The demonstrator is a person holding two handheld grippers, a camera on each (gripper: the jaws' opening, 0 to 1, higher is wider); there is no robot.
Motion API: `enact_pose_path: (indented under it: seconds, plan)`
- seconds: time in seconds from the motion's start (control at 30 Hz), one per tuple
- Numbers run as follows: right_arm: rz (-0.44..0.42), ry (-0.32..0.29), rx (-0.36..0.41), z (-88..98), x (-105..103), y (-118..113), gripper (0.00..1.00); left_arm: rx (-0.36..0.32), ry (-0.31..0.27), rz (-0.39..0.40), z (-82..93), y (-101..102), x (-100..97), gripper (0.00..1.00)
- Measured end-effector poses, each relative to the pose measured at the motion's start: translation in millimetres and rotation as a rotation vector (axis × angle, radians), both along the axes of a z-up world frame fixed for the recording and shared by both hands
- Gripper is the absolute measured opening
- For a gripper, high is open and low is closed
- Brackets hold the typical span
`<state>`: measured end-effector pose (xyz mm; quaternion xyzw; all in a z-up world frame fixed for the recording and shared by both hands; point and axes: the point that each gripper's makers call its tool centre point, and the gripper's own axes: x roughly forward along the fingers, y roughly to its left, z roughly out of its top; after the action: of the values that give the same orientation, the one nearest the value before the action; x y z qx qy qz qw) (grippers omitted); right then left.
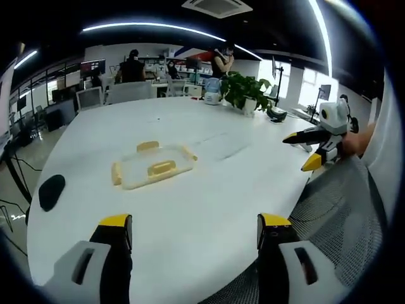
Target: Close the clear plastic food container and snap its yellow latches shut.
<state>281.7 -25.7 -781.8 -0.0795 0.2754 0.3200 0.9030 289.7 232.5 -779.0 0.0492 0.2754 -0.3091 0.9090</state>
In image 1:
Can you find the black oval pad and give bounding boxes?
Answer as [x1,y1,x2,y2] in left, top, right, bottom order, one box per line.
[38,174,66,213]

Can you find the person's right hand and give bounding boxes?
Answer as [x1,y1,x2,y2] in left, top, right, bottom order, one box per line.
[340,123,378,160]

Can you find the ceiling air vent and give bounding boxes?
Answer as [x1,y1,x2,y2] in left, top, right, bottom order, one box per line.
[181,0,254,14]

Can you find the short ceiling light strip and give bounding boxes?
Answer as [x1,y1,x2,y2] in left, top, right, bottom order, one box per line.
[13,49,39,70]

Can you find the black and white headset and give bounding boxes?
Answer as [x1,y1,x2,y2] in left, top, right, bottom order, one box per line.
[266,105,289,125]

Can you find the black monitor stand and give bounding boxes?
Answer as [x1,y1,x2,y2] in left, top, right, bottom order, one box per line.
[270,55,283,109]

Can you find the grey mesh office chair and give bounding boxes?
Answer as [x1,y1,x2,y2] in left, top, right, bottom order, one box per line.
[207,154,392,304]

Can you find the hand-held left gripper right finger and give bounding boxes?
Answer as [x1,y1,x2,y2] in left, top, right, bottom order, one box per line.
[256,212,345,304]

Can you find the black table leg frame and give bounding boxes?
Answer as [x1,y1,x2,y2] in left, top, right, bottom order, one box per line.
[0,139,33,231]

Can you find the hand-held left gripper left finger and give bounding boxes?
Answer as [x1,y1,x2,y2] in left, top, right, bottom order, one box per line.
[46,213,134,304]

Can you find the white office chair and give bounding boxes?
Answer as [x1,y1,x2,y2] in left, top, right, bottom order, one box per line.
[76,86,104,112]

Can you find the blue and white appliance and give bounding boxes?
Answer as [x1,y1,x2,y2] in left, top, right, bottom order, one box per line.
[203,78,223,106]

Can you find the curved ceiling light strip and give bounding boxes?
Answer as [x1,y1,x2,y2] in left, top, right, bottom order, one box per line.
[308,0,333,77]

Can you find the clear container with yellow clips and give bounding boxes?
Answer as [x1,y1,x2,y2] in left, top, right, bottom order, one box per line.
[110,140,199,191]

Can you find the long ceiling light strip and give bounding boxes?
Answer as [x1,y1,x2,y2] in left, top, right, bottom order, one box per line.
[82,22,264,60]

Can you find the green potted plant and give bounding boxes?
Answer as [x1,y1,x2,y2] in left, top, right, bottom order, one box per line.
[220,72,273,118]

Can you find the dark wall monitor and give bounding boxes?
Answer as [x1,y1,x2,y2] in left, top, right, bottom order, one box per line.
[79,59,106,79]

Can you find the person's white shirt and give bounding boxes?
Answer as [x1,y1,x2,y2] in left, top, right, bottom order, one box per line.
[360,65,404,222]

